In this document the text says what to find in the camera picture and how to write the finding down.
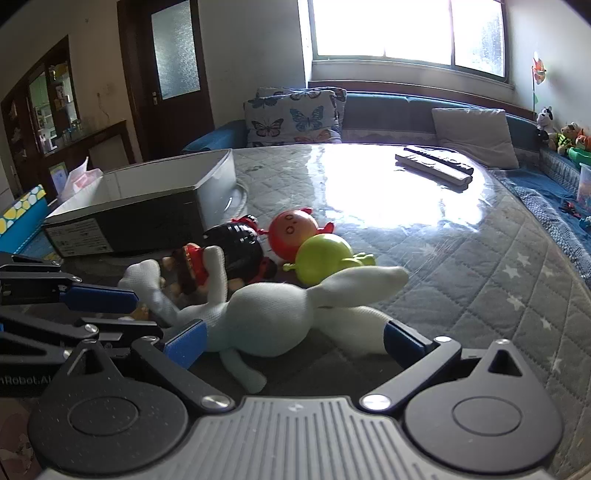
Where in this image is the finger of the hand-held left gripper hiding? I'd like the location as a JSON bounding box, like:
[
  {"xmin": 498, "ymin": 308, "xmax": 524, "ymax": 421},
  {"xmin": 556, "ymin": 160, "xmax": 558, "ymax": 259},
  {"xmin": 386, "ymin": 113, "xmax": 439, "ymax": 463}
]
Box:
[
  {"xmin": 0, "ymin": 314, "xmax": 165, "ymax": 361},
  {"xmin": 0, "ymin": 253, "xmax": 139, "ymax": 315}
]

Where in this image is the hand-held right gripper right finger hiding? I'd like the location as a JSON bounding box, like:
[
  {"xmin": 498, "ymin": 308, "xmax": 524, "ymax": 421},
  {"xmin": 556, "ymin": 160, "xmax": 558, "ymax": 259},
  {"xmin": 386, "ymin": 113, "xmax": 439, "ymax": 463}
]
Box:
[{"xmin": 361, "ymin": 320, "xmax": 527, "ymax": 413}]

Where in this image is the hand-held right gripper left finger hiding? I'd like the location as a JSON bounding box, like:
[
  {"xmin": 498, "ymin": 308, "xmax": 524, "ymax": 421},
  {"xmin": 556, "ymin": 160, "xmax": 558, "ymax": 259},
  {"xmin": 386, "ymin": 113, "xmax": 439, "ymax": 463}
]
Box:
[{"xmin": 65, "ymin": 320, "xmax": 235, "ymax": 413}]

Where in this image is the white plush rabbit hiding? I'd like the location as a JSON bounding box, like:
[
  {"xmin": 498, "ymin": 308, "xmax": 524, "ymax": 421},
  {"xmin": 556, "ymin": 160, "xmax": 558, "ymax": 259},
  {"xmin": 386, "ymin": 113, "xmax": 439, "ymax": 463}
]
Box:
[{"xmin": 117, "ymin": 246, "xmax": 411, "ymax": 395}]

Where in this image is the white cardboard box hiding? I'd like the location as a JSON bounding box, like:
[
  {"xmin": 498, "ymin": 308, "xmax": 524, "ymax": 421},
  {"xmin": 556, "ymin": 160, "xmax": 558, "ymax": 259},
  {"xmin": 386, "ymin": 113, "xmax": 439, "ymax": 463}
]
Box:
[{"xmin": 42, "ymin": 148, "xmax": 236, "ymax": 259}]

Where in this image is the black-haired doll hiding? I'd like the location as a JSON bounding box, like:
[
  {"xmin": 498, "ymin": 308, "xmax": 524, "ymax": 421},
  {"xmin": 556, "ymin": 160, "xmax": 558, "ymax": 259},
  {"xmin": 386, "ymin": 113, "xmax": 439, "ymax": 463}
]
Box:
[{"xmin": 159, "ymin": 215, "xmax": 278, "ymax": 301}]

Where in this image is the green round toy figure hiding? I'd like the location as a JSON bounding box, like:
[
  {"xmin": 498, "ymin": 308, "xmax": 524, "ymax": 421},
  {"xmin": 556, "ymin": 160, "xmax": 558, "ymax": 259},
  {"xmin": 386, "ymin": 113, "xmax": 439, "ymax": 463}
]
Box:
[{"xmin": 283, "ymin": 234, "xmax": 377, "ymax": 287}]

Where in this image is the grey quilted desktop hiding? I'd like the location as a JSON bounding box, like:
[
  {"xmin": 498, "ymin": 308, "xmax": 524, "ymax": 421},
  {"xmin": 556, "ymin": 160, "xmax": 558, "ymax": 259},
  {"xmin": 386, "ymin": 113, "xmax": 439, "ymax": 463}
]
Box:
[{"xmin": 60, "ymin": 143, "xmax": 591, "ymax": 462}]

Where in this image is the yellow dotted box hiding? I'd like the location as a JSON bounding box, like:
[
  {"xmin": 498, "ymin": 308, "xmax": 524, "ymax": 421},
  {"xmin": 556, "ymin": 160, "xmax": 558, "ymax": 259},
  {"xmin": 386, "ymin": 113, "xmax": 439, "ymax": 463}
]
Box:
[{"xmin": 0, "ymin": 185, "xmax": 49, "ymax": 254}]

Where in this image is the pink tissue pack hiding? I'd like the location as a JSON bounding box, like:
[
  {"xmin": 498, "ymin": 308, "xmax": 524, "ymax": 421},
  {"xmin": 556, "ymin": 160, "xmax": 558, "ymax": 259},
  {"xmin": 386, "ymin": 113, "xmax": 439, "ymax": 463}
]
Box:
[{"xmin": 58, "ymin": 157, "xmax": 103, "ymax": 204}]

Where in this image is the red round toy figure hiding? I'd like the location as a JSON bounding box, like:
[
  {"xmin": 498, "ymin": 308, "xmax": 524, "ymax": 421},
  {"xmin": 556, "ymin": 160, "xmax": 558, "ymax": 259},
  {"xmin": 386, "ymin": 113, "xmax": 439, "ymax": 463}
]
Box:
[{"xmin": 259, "ymin": 210, "xmax": 335, "ymax": 261}]

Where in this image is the grey remote control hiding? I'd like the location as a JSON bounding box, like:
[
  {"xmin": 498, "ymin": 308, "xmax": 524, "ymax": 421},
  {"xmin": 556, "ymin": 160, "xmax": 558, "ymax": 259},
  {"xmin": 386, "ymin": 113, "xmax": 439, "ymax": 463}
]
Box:
[{"xmin": 394, "ymin": 152, "xmax": 468, "ymax": 188}]

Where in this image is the black remote control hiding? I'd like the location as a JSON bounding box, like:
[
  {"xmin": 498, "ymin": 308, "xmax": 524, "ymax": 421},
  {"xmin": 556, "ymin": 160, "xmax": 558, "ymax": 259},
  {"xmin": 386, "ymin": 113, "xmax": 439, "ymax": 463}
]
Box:
[{"xmin": 404, "ymin": 145, "xmax": 475, "ymax": 176}]

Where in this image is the dark wooden display cabinet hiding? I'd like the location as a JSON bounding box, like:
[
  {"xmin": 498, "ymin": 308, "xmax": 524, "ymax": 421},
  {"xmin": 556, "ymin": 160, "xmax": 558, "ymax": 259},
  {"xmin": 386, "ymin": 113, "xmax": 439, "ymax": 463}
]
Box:
[{"xmin": 0, "ymin": 34, "xmax": 130, "ymax": 199}]

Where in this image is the dark wooden door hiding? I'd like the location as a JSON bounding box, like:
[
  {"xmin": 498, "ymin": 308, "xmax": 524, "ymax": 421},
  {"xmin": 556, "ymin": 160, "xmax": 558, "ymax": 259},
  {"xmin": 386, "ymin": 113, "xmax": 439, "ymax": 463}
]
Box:
[{"xmin": 117, "ymin": 0, "xmax": 215, "ymax": 162}]

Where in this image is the white pillow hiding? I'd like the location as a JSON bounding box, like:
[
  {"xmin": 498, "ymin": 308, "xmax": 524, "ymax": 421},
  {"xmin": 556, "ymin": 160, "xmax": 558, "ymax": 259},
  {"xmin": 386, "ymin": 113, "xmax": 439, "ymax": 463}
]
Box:
[{"xmin": 431, "ymin": 107, "xmax": 520, "ymax": 169}]

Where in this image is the blue sofa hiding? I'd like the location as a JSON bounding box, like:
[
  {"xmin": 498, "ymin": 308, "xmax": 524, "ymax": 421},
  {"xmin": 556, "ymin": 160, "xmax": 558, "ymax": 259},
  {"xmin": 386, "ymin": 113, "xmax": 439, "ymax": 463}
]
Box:
[{"xmin": 181, "ymin": 90, "xmax": 591, "ymax": 241}]

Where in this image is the clear plastic container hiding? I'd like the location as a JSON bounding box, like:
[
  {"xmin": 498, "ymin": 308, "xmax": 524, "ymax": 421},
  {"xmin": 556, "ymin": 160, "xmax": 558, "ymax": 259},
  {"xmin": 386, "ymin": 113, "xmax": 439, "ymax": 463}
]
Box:
[{"xmin": 575, "ymin": 164, "xmax": 591, "ymax": 214}]

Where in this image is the butterfly print pillow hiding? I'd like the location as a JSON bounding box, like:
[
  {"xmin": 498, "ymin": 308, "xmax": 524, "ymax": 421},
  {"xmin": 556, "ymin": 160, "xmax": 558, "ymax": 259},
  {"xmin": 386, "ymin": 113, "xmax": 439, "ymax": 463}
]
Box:
[
  {"xmin": 256, "ymin": 86, "xmax": 348, "ymax": 132},
  {"xmin": 243, "ymin": 90, "xmax": 345, "ymax": 148}
]

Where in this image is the plush toy with yellow vest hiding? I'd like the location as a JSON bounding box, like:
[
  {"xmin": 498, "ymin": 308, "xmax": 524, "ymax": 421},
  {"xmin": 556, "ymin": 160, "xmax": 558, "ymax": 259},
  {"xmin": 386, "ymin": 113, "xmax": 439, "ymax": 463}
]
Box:
[{"xmin": 554, "ymin": 124, "xmax": 579, "ymax": 156}]

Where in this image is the colourful pinwheel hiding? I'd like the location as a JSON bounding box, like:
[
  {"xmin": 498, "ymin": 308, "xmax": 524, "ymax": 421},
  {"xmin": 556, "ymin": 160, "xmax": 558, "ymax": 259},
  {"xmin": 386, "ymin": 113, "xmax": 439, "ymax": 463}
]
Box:
[{"xmin": 530, "ymin": 51, "xmax": 549, "ymax": 107}]

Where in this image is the window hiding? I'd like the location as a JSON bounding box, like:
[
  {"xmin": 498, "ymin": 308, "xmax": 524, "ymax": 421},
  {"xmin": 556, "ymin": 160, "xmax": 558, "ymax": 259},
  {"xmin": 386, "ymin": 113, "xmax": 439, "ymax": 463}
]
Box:
[{"xmin": 298, "ymin": 0, "xmax": 515, "ymax": 84}]

